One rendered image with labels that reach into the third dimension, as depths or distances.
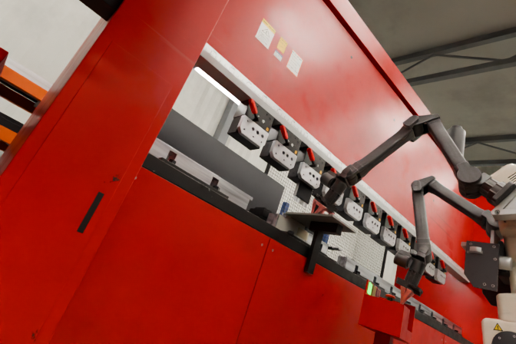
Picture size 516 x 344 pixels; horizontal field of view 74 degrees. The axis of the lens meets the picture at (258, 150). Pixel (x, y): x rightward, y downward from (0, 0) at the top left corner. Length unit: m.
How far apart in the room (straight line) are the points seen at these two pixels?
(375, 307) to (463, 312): 1.98
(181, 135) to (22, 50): 3.92
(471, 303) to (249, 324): 2.46
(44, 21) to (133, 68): 4.78
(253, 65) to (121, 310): 1.03
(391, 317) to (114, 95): 1.27
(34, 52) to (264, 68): 4.34
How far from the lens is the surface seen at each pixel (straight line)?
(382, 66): 2.38
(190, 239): 1.13
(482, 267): 1.46
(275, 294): 1.39
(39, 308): 0.91
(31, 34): 5.63
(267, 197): 2.20
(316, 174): 1.70
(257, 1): 1.67
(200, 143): 1.91
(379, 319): 1.57
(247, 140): 1.43
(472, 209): 1.89
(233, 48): 1.47
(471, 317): 3.48
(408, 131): 1.67
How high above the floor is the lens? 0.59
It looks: 23 degrees up
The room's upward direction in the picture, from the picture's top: 21 degrees clockwise
